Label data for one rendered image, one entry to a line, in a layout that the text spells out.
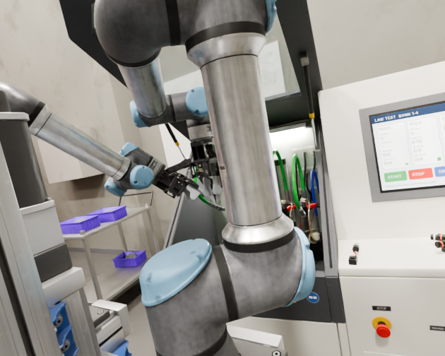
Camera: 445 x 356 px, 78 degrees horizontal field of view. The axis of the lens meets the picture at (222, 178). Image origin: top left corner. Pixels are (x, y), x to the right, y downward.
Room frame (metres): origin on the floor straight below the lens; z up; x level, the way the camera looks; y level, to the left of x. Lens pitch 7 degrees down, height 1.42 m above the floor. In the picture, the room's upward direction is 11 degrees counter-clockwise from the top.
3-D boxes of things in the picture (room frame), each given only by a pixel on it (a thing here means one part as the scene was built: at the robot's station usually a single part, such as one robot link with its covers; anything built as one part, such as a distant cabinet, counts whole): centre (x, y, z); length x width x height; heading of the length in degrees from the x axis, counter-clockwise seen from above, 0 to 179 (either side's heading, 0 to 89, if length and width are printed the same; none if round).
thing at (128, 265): (2.81, 1.27, 0.52); 1.07 x 0.62 x 1.03; 149
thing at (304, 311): (0.96, 0.02, 0.87); 0.62 x 0.04 x 0.16; 66
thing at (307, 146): (1.32, -0.41, 1.20); 0.13 x 0.03 x 0.31; 66
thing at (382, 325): (0.74, -0.38, 0.80); 0.05 x 0.04 x 0.05; 66
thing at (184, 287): (0.41, 0.09, 1.20); 0.13 x 0.12 x 0.14; 99
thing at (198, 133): (0.89, 0.04, 1.46); 0.08 x 0.08 x 0.05
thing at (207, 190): (0.89, 0.06, 1.28); 0.06 x 0.03 x 0.09; 156
